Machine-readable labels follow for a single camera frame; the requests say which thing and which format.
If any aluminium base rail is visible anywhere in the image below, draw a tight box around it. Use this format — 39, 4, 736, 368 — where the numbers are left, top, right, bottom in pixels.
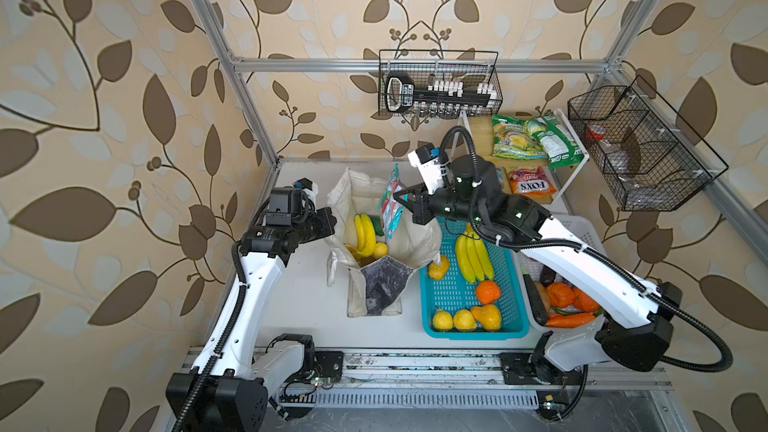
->
275, 348, 671, 411

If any black wire basket right wall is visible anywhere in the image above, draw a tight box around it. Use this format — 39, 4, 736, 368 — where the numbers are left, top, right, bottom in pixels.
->
567, 75, 728, 212

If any teal candy bag top shelf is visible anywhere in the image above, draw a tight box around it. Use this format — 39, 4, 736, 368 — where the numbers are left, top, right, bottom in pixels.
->
379, 164, 404, 239

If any white plastic basket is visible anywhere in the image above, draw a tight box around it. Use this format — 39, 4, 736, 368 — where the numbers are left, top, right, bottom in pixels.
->
512, 214, 606, 332

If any black tool set in basket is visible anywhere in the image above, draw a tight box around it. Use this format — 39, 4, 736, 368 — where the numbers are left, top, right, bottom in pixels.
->
378, 71, 503, 117

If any yellow banana bunch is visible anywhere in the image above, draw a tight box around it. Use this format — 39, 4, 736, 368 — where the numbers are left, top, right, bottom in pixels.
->
345, 214, 377, 266
455, 224, 495, 284

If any orange fruit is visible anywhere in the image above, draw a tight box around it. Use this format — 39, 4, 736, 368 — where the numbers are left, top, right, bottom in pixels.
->
475, 280, 502, 305

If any teal plastic basket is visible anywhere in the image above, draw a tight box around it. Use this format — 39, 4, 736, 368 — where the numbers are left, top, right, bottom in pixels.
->
420, 218, 530, 341

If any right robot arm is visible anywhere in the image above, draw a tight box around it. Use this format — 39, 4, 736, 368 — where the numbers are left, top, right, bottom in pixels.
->
395, 143, 733, 373

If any plastic bottle red cap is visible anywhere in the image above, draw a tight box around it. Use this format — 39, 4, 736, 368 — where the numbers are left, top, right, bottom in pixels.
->
586, 124, 629, 174

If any black wire basket wall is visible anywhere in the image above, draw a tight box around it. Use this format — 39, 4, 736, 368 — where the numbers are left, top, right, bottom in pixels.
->
567, 75, 728, 212
378, 48, 503, 120

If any orange carrot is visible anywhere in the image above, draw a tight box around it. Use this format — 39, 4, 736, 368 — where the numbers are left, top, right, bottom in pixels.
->
545, 313, 596, 329

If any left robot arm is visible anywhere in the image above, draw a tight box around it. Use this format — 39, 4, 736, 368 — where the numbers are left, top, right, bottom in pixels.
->
166, 178, 337, 431

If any yellow pear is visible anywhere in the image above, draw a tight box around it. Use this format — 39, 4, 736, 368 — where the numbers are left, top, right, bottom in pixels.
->
471, 304, 502, 332

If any white fabric grocery bag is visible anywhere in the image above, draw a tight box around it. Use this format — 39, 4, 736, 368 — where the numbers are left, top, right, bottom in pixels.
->
325, 168, 448, 318

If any yellow mango fruit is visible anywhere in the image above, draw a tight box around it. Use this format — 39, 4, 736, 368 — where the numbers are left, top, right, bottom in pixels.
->
427, 255, 450, 281

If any green lime fruit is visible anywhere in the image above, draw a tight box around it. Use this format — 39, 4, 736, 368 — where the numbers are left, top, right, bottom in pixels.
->
370, 216, 386, 237

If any black wire basket back wall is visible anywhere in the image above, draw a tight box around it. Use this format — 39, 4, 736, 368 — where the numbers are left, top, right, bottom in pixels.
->
378, 48, 503, 120

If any red Fox's candy bag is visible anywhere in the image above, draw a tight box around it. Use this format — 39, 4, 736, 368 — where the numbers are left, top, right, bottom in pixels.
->
505, 166, 557, 197

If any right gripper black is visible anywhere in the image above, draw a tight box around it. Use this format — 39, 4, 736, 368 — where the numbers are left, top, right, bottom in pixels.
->
393, 181, 484, 229

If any yellow green snack bag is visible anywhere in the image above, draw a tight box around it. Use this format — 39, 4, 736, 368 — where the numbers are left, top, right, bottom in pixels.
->
492, 115, 547, 161

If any white wire shelf rack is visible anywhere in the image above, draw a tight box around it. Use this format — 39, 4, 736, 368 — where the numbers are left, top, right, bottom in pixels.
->
460, 109, 590, 213

